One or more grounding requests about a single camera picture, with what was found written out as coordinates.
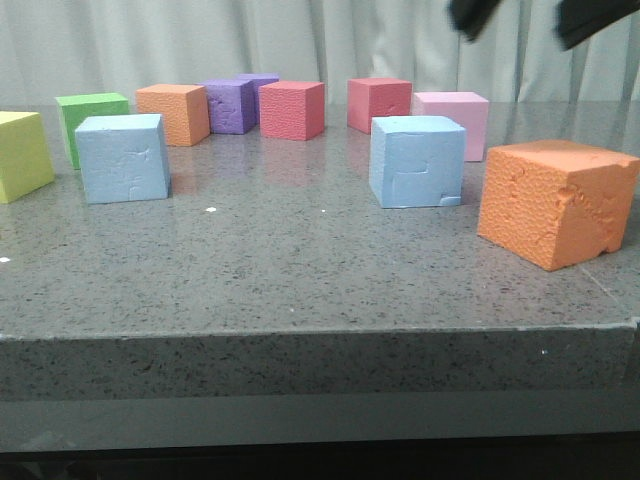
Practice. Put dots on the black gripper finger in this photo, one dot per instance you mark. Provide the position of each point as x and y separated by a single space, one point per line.
578 20
470 17

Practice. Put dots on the blue foam cube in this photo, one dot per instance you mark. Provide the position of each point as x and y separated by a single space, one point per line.
123 158
416 161

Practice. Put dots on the pink foam cube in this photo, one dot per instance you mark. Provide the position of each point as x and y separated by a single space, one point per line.
468 109

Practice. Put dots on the red foam cube right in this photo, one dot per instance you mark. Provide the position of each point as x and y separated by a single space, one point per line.
376 97

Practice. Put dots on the red foam cube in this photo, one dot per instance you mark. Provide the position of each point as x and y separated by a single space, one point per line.
292 110
376 97

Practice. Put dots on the orange foam cube near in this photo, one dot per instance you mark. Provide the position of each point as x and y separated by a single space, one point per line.
557 203

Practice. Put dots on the orange foam cube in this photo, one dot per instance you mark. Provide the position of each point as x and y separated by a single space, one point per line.
557 203
183 107

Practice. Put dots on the red foam cube left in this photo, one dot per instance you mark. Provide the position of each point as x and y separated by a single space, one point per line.
292 110

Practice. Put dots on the purple foam cube front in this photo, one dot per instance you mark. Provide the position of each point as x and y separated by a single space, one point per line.
231 105

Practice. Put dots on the orange foam cube far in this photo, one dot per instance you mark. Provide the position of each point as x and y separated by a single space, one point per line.
183 107

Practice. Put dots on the green foam cube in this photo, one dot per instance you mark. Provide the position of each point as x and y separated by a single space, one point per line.
74 109

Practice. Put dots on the white curtain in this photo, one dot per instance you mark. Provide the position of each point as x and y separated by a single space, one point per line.
53 48

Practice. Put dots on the yellow foam cube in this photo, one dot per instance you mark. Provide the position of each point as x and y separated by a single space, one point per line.
25 156

